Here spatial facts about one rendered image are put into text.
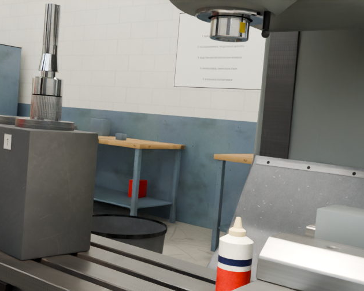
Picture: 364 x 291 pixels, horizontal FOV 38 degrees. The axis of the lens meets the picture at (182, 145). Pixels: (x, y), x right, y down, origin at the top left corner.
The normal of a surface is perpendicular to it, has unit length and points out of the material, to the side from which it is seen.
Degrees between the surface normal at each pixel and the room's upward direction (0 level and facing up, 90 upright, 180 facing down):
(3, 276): 90
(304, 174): 63
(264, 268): 90
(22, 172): 90
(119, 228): 86
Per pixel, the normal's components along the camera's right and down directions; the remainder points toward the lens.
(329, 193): -0.51, -0.45
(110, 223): 0.34, 0.01
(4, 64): 0.79, 0.10
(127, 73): -0.62, -0.01
